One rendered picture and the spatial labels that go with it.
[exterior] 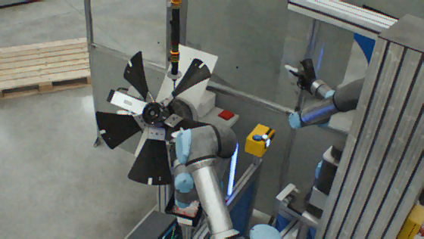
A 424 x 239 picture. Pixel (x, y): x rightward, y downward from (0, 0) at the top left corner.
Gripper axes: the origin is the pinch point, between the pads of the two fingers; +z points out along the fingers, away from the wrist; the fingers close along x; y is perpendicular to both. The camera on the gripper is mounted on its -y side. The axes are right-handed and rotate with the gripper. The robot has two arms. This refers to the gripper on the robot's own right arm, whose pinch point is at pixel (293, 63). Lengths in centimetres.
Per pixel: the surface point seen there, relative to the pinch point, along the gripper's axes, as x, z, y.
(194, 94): -44, 29, 22
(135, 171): -90, 0, 35
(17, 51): -160, 343, 111
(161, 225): -92, -59, 8
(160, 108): -69, 11, 11
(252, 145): -28.2, -7.6, 38.0
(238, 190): -42, -19, 54
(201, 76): -46.5, 10.8, -0.7
